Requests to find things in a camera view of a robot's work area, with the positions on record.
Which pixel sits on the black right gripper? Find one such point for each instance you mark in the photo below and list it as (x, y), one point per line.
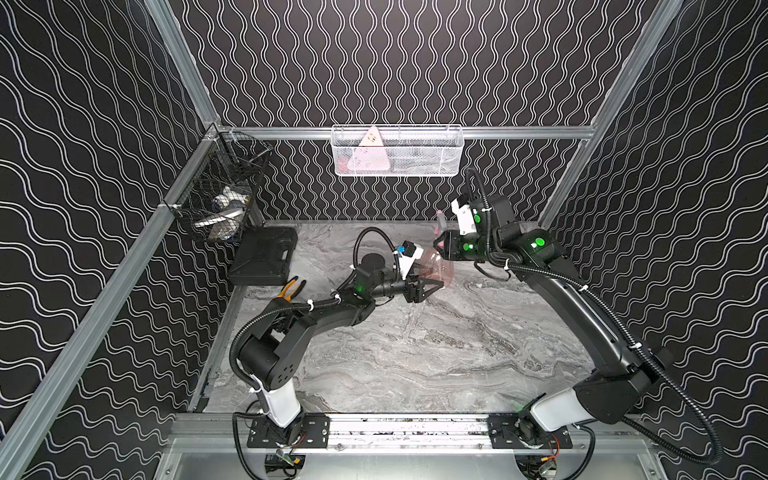
(449, 243)

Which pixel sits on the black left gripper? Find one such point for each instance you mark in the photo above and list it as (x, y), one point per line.
(411, 289)

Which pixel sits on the pink transparent spray bottle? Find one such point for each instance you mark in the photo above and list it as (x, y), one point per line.
(433, 267)

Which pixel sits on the pink spray nozzle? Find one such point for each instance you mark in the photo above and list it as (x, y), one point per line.
(441, 224)

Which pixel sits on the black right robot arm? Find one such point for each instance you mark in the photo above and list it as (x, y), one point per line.
(624, 369)

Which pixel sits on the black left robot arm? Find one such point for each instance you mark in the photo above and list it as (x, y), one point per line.
(266, 352)

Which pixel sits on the pink triangle card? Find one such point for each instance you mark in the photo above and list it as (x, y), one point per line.
(370, 157)

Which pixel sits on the black plastic case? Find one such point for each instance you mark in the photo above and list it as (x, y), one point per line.
(263, 257)

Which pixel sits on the white items in basket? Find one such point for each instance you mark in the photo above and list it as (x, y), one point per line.
(229, 212)

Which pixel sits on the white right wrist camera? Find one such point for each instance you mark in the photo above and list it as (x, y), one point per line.
(465, 217)

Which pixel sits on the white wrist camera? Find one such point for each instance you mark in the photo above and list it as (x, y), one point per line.
(465, 217)
(406, 255)

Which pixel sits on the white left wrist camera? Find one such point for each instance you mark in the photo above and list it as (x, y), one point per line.
(406, 255)

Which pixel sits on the clear plastic wall basket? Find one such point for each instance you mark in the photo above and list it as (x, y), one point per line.
(418, 150)

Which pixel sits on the yellow handled pliers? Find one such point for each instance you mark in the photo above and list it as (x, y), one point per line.
(292, 288)

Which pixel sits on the black wire mesh basket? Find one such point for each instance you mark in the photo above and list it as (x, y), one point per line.
(236, 162)

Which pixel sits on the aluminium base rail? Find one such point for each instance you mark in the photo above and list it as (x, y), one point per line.
(389, 433)

